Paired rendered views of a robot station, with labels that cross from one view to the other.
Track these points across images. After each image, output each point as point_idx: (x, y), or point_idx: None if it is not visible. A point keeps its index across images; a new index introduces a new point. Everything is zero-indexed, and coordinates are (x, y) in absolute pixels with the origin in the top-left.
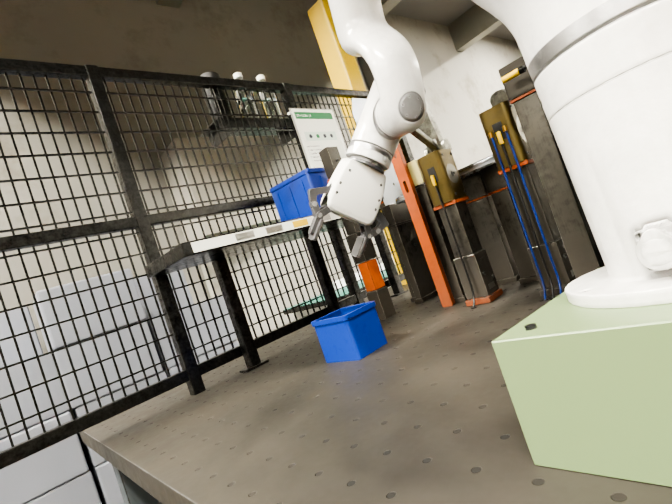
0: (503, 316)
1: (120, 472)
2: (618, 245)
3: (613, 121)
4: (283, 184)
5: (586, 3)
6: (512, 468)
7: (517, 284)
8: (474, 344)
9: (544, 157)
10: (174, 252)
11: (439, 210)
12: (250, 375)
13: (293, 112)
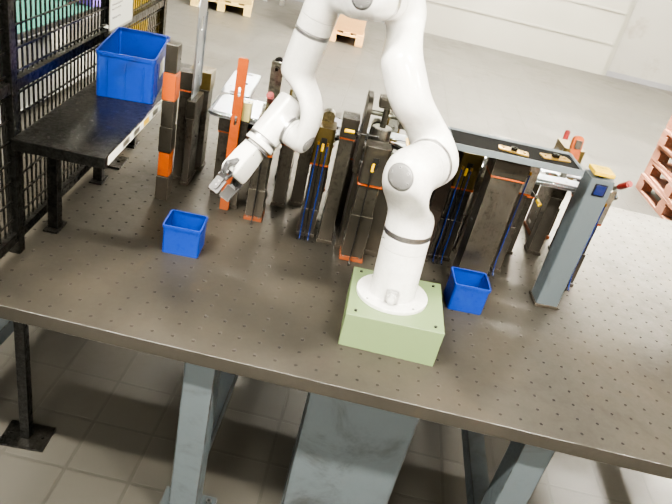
0: (280, 246)
1: None
2: (381, 290)
3: (399, 265)
4: (119, 57)
5: (411, 236)
6: (332, 344)
7: (268, 204)
8: (277, 270)
9: (338, 173)
10: (87, 158)
11: None
12: (71, 241)
13: None
